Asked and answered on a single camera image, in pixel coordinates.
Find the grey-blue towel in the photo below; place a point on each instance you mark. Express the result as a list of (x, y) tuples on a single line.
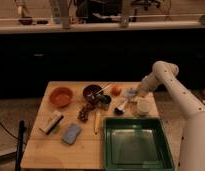
[(130, 93)]

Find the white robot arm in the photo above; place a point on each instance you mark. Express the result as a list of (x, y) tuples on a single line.
[(192, 147)]

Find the orange fruit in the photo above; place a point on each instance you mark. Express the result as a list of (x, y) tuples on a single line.
[(116, 90)]

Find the dark brown bowl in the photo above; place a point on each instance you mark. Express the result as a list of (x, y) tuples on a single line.
[(90, 91)]

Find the dark metal tin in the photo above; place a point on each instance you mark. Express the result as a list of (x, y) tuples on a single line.
[(104, 102)]

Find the brown-red toy pieces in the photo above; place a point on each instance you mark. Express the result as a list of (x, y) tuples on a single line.
[(84, 112)]

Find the orange bowl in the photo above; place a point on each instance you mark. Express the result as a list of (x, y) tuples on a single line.
[(61, 97)]

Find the white cup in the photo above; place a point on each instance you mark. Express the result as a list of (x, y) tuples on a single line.
[(143, 107)]

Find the wooden block eraser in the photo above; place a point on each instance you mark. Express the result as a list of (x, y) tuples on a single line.
[(49, 124)]

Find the blue sponge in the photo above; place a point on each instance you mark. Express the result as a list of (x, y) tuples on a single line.
[(71, 133)]

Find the green plastic tray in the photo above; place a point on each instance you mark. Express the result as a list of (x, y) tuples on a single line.
[(135, 144)]

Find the black pole stand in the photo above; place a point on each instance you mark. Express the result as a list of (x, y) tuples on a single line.
[(20, 143)]

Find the dark red background bowl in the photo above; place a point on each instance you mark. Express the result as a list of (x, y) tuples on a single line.
[(26, 21)]

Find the wooden-handled spoon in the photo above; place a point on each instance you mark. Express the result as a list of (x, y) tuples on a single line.
[(104, 88)]

